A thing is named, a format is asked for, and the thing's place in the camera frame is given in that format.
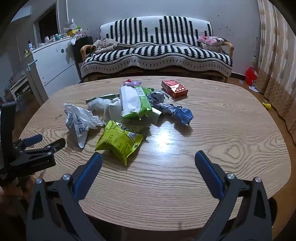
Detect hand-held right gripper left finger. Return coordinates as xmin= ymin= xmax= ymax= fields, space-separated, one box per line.
xmin=26 ymin=152 xmax=109 ymax=241

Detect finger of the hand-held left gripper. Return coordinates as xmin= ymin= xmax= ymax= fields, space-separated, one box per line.
xmin=13 ymin=134 xmax=43 ymax=151
xmin=20 ymin=138 xmax=66 ymax=160

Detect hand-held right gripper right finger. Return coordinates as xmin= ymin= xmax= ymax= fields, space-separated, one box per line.
xmin=195 ymin=150 xmax=271 ymax=241

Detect yellow-green snack packet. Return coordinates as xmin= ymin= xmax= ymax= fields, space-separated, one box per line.
xmin=95 ymin=120 xmax=144 ymax=166

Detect translucent white plastic bag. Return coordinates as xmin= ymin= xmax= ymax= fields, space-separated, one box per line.
xmin=87 ymin=97 xmax=123 ymax=123

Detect blue wrapper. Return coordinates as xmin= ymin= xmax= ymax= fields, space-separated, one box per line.
xmin=151 ymin=103 xmax=194 ymax=126

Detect green and white wipes packet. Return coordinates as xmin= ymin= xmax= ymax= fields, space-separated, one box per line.
xmin=120 ymin=85 xmax=155 ymax=120

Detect red cigarette box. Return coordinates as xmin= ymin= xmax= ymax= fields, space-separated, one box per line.
xmin=161 ymin=79 xmax=188 ymax=98

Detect grey wrapper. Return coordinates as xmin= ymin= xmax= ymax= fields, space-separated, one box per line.
xmin=148 ymin=91 xmax=170 ymax=105

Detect pink and purple wrapper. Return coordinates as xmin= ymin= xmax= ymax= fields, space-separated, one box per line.
xmin=123 ymin=79 xmax=142 ymax=87

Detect person's left hand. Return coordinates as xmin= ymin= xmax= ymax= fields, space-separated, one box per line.
xmin=0 ymin=175 xmax=35 ymax=216

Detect white dresser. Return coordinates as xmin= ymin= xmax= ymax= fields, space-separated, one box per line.
xmin=31 ymin=37 xmax=80 ymax=98

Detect black cabinet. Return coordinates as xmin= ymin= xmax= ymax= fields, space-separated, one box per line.
xmin=70 ymin=35 xmax=94 ymax=80

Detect row of small bottles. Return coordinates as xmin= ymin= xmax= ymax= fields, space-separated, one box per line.
xmin=44 ymin=34 xmax=67 ymax=44

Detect red bag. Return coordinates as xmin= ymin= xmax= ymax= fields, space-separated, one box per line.
xmin=245 ymin=67 xmax=258 ymax=86

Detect beige crumpled clothes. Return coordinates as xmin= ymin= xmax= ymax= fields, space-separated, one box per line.
xmin=90 ymin=39 xmax=118 ymax=54

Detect clear plastic bag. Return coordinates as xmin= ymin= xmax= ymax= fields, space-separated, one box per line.
xmin=63 ymin=20 xmax=78 ymax=33

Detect grey book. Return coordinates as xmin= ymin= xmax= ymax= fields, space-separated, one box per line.
xmin=117 ymin=43 xmax=139 ymax=50

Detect wooden sofa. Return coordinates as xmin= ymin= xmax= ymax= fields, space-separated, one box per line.
xmin=80 ymin=16 xmax=234 ymax=82

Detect black and white striped blanket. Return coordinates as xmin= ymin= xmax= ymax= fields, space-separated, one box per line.
xmin=81 ymin=16 xmax=233 ymax=80

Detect pink printed cushion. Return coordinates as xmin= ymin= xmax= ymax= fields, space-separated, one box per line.
xmin=197 ymin=35 xmax=230 ymax=45

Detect beige patterned curtain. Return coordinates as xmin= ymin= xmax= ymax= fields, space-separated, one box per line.
xmin=254 ymin=0 xmax=296 ymax=137

